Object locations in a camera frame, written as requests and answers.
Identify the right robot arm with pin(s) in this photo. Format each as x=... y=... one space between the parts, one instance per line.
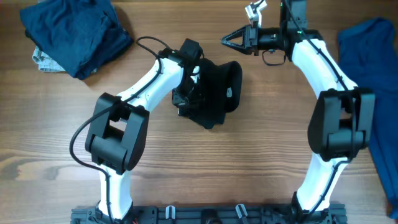
x=341 y=122

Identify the white patterned folded cloth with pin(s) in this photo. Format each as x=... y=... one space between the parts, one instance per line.
x=45 y=62

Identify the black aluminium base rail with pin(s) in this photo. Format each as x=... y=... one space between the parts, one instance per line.
x=278 y=213

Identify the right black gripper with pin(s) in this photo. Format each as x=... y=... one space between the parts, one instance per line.
x=249 y=42

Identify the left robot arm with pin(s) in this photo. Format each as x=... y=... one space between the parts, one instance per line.
x=118 y=128

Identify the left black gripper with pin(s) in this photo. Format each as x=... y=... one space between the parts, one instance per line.
x=177 y=99

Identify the folded dark blue garment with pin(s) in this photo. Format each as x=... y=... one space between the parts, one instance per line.
x=79 y=35

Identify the black polo shirt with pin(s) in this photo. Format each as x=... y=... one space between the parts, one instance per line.
x=221 y=90

